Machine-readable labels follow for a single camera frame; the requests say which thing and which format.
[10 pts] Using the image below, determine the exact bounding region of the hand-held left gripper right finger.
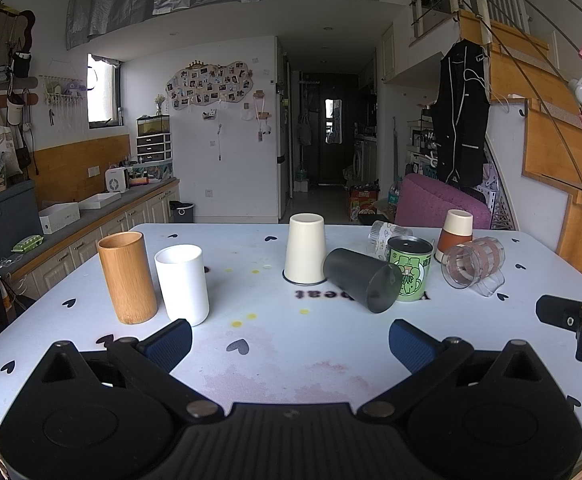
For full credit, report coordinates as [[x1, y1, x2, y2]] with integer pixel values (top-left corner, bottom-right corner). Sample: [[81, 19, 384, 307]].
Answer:
[[357, 319, 567, 417]]

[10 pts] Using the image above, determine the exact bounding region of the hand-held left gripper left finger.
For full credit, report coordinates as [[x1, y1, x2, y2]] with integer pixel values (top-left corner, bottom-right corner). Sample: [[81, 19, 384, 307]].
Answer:
[[18, 319, 224, 418]]

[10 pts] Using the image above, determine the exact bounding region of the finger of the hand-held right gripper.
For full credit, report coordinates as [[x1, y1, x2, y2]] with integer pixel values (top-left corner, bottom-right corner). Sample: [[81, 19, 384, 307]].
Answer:
[[536, 295, 582, 364]]

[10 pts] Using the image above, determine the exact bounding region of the dark grey cup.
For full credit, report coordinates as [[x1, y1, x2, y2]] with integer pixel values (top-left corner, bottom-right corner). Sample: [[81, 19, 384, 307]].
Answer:
[[323, 247, 404, 315]]

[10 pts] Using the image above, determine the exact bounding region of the white cup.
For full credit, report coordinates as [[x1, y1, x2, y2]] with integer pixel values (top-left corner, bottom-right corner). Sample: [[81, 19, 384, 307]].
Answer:
[[154, 244, 210, 327]]

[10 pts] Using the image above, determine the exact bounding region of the bamboo cup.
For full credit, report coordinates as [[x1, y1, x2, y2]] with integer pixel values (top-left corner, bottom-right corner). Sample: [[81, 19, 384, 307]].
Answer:
[[98, 232, 158, 325]]

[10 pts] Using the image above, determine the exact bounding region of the brown and cream cup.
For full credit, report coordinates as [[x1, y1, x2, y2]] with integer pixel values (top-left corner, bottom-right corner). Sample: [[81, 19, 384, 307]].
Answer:
[[435, 209, 474, 264]]

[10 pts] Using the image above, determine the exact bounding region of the green printed can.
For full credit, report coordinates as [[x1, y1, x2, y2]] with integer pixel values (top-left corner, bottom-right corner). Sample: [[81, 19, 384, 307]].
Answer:
[[386, 236, 433, 304]]

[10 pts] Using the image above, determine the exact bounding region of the clear mug with brown stripes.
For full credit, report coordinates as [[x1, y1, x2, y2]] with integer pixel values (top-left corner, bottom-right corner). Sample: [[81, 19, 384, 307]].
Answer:
[[441, 237, 506, 299]]

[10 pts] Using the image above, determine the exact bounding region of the clear patterned glass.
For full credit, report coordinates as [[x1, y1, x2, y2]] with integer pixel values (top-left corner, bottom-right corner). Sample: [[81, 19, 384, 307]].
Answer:
[[368, 219, 415, 257]]

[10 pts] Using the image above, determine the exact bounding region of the cream counter cabinet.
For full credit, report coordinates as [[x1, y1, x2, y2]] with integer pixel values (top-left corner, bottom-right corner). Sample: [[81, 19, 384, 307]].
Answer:
[[10, 178, 181, 302]]

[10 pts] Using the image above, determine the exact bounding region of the black trash bin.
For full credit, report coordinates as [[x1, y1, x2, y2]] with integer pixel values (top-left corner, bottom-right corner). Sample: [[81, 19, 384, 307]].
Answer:
[[169, 201, 195, 224]]

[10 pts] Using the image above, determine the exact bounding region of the purple chair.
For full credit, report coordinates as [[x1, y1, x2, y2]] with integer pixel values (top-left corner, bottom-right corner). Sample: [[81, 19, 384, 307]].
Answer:
[[394, 173, 492, 231]]

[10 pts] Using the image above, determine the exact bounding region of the wooden staircase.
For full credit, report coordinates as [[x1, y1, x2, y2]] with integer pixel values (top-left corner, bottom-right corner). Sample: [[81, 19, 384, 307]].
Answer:
[[458, 9, 582, 278]]

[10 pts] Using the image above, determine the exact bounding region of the colourful cardboard box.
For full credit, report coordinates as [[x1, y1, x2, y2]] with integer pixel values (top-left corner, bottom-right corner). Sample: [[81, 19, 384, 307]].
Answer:
[[348, 187, 380, 221]]

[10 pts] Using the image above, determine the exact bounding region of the white tray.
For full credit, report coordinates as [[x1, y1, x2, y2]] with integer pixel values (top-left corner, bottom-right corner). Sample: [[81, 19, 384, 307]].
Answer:
[[79, 192, 122, 210]]

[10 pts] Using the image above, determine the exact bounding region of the white box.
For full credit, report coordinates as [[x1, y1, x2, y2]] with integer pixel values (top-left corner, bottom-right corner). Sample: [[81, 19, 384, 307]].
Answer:
[[38, 202, 81, 235]]

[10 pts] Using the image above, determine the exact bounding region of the green packet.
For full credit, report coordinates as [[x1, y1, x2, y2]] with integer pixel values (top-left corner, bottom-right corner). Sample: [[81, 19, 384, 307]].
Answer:
[[12, 234, 46, 253]]

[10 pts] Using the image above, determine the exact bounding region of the washing machine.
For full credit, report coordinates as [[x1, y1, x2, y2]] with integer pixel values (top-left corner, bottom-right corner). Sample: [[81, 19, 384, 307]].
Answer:
[[353, 138, 378, 184]]

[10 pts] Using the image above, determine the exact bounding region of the small drawer unit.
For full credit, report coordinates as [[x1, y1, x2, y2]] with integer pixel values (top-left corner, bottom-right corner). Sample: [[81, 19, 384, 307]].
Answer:
[[136, 134, 174, 164]]

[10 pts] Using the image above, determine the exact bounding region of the grey storage box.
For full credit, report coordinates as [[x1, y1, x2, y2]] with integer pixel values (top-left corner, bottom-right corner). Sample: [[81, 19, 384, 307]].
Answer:
[[0, 179, 42, 267]]

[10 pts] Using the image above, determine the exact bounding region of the fish tank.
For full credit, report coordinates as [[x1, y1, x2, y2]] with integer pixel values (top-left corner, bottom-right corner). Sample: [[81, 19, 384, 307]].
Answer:
[[136, 114, 172, 137]]

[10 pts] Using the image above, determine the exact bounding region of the black jacket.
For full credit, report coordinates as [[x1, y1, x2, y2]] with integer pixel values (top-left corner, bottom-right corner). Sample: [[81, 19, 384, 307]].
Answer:
[[430, 39, 491, 187]]

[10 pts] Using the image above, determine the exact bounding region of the dark door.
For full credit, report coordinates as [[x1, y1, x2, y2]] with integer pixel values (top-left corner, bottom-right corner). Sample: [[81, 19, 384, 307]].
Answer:
[[319, 73, 360, 187]]

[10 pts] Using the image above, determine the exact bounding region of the grey hanging bag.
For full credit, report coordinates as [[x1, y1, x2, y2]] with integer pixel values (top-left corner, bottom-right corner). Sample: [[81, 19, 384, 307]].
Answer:
[[298, 109, 313, 147]]

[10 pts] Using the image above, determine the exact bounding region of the refrigerator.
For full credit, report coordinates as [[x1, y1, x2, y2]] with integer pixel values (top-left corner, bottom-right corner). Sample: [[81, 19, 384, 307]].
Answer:
[[275, 39, 293, 207]]

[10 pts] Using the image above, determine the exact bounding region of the window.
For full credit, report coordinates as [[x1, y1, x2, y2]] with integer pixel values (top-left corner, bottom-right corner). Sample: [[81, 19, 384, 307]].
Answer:
[[87, 53, 122, 129]]

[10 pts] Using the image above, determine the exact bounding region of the cloud-shaped photo board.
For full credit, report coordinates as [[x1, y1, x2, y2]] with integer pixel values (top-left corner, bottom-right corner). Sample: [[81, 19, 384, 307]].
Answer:
[[165, 61, 255, 111]]

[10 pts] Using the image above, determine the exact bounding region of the white hat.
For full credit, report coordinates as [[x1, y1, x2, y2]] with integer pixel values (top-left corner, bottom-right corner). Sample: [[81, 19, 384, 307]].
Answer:
[[5, 92, 26, 126]]

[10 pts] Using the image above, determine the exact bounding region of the black pouch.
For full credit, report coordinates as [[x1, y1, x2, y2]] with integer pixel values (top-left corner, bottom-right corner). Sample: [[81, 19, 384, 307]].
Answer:
[[10, 51, 33, 79]]

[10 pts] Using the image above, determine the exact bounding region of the metal wire frame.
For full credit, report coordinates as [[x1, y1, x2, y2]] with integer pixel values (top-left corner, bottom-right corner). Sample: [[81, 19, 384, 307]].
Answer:
[[471, 0, 582, 281]]

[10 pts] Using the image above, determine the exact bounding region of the white wall hook rack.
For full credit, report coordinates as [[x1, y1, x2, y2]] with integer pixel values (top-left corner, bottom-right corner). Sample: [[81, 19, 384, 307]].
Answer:
[[40, 73, 90, 122]]

